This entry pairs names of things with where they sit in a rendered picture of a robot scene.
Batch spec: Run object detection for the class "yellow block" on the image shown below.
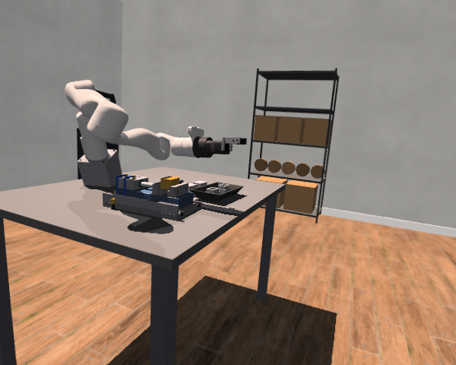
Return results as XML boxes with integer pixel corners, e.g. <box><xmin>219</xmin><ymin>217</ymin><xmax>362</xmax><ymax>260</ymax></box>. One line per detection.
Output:
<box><xmin>160</xmin><ymin>176</ymin><xmax>179</xmax><ymax>190</ymax></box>

